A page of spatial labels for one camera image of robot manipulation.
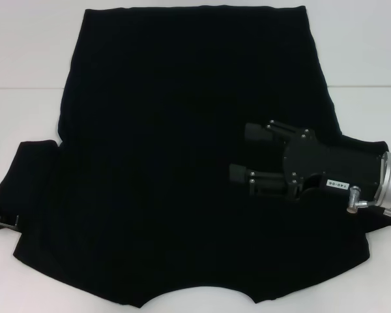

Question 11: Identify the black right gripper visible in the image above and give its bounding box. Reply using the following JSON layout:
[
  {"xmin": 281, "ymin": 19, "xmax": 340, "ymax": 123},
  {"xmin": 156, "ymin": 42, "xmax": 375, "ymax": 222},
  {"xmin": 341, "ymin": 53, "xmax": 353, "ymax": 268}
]
[{"xmin": 244, "ymin": 119, "xmax": 388, "ymax": 200}]

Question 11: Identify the black shirt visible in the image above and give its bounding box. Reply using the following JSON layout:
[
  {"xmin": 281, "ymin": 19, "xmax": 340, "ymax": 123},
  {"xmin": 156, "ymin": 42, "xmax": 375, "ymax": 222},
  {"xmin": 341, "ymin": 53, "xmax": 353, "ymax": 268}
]
[{"xmin": 0, "ymin": 5, "xmax": 391, "ymax": 291}]

